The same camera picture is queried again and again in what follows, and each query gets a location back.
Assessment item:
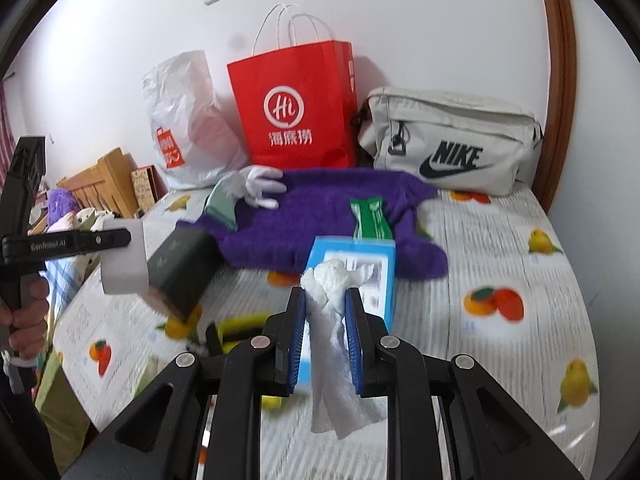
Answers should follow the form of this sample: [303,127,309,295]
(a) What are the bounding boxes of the person's left hand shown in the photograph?
[1,278,49,360]

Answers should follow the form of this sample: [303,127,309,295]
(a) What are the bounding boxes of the green blanket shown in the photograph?
[35,351,99,474]

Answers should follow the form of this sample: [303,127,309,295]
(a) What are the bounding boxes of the white cotton glove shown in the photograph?
[221,166,286,210]

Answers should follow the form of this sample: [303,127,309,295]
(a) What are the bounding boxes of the fruit pattern tablecloth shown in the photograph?
[53,183,600,479]

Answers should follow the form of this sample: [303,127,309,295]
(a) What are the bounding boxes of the red Haidilao paper bag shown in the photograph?
[228,39,358,170]

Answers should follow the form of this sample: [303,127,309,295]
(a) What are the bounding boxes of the yellow pouch black straps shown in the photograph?
[204,311,284,411]

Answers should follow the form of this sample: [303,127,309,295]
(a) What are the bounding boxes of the dark green tea box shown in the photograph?
[142,224,226,322]

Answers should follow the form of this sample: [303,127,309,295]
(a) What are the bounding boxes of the green sachet packet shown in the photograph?
[349,196,393,240]

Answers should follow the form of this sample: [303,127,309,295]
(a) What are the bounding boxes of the purple plush toy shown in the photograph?
[48,188,80,226]

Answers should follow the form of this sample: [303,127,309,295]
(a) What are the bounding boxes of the spotted plush toy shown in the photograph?
[47,207,115,232]

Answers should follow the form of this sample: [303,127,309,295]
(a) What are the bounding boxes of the purple fluffy towel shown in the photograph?
[177,168,448,281]

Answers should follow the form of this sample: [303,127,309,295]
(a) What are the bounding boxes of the brown wooden door frame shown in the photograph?
[533,0,577,212]

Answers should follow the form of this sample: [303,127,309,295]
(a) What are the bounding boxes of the striped pastel bedding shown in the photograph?
[43,254,100,321]

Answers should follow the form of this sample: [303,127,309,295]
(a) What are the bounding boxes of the patterned book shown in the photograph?
[130,165,166,214]

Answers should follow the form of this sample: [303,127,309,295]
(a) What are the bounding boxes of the grey Nike waist bag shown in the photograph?
[358,87,544,196]

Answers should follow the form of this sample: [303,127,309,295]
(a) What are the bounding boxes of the white Miniso plastic bag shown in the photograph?
[142,50,250,190]

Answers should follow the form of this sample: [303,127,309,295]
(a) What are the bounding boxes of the wooden bed headboard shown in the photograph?
[56,148,139,219]

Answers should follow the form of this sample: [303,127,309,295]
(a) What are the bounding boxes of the white sponge block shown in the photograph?
[100,219,149,296]

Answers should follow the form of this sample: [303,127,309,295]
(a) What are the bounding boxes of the white tissue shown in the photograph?
[300,259,386,440]

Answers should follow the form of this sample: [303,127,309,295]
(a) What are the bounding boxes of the blue tissue pack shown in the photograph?
[307,236,396,394]

